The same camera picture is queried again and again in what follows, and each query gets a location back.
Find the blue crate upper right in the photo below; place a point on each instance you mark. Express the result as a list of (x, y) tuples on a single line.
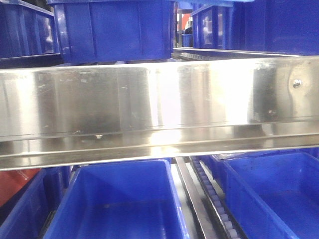
[(280, 26)]

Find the stainless steel front beam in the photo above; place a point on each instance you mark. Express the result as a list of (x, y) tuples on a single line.
[(58, 116)]

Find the lower steel divider rail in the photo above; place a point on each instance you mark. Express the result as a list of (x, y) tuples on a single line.
[(203, 224)]

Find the blue bin lower left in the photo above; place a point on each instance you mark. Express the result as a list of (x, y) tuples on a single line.
[(26, 213)]

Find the blue crate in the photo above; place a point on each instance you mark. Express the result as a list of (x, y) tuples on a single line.
[(26, 30), (280, 26)]

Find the blue crate upper left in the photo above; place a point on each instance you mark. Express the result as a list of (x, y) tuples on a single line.
[(26, 30)]

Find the blue bin lower right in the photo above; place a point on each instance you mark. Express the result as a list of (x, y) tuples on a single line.
[(272, 196)]

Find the red box lower left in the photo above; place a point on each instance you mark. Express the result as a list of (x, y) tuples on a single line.
[(12, 181)]

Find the blue bin lower centre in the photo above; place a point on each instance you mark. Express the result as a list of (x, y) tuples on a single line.
[(123, 200)]

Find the lower roller track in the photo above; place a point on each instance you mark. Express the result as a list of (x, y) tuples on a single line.
[(227, 226)]

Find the steel bolt on beam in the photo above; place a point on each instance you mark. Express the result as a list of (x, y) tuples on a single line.
[(297, 83)]

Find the blue bin upper centre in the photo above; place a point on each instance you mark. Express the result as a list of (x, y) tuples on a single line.
[(113, 30)]

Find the blue bin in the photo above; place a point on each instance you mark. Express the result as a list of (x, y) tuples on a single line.
[(123, 200), (272, 196), (113, 30), (26, 213)]

